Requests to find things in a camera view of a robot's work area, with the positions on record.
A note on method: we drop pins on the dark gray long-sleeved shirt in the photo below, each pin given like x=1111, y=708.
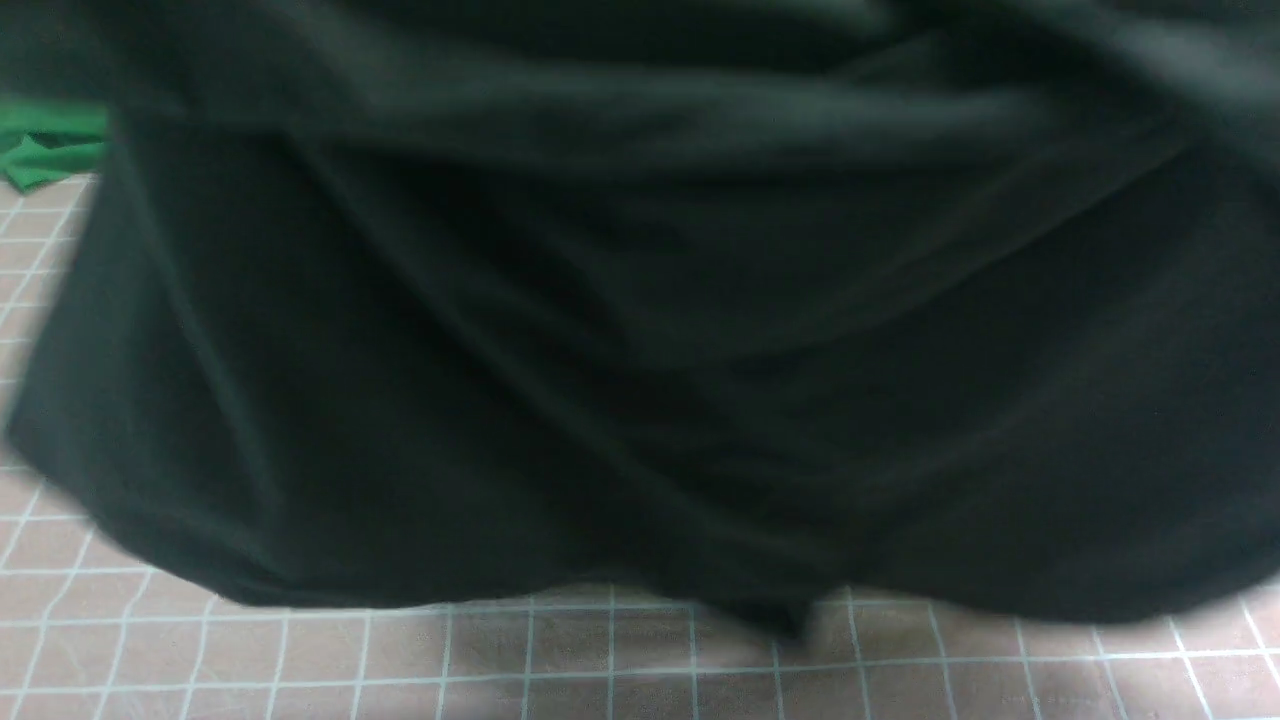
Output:
x=388, y=303

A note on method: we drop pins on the pink checkered tablecloth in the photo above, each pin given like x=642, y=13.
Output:
x=88, y=634

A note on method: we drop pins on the green backdrop cloth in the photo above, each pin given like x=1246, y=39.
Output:
x=44, y=143

